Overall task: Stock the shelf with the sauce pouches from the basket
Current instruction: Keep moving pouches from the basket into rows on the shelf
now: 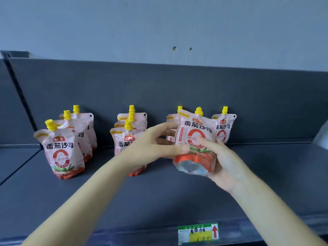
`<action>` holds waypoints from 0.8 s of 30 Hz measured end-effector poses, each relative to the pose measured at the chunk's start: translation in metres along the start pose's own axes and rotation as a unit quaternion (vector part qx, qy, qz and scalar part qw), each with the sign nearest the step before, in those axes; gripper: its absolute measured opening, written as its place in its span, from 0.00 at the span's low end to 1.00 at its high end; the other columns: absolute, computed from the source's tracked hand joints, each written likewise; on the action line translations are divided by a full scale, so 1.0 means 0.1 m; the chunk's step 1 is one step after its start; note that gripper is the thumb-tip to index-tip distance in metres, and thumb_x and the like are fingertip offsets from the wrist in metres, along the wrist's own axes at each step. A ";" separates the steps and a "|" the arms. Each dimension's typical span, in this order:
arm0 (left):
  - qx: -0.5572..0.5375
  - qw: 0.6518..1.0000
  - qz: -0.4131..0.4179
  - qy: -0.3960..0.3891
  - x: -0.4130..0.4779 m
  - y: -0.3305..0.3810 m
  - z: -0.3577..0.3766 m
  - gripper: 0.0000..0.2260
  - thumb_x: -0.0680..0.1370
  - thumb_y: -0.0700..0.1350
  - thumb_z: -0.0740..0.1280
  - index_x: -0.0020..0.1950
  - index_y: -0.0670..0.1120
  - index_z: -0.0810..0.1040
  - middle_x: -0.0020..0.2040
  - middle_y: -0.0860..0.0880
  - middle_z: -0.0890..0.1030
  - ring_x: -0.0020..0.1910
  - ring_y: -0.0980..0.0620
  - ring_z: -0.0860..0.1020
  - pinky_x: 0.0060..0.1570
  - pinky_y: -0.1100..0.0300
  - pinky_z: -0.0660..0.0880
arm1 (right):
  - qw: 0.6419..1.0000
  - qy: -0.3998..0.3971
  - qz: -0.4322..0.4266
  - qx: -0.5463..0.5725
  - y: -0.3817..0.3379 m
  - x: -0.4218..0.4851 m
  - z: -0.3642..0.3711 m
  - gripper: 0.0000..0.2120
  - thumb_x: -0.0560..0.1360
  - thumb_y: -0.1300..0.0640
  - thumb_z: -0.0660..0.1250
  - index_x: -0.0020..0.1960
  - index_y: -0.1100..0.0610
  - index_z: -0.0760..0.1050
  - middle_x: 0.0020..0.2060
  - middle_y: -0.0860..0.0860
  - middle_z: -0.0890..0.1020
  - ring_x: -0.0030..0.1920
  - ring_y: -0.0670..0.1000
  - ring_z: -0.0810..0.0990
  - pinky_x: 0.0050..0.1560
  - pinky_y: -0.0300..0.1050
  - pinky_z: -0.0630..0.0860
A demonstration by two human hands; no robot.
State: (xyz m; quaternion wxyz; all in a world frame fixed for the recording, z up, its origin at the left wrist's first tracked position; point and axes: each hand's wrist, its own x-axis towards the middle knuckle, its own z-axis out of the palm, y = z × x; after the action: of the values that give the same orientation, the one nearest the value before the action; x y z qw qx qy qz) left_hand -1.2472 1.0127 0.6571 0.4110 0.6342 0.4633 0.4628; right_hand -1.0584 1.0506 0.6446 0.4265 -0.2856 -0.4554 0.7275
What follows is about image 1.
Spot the person's left hand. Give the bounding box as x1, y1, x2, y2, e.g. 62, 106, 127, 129
120, 122, 190, 175

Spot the person's right hand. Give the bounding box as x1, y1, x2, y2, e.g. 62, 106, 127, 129
199, 137, 254, 194

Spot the dark blue shelf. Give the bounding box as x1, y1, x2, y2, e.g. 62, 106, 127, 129
0, 50, 328, 246

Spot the person's left forearm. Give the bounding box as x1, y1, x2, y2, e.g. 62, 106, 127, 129
22, 156, 131, 246

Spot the person's right forearm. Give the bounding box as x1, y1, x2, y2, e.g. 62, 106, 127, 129
230, 173, 328, 246

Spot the yellow green price tag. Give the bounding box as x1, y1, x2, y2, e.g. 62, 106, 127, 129
177, 222, 219, 245

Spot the grey metal rack panel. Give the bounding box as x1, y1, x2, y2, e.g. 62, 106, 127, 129
312, 120, 328, 151

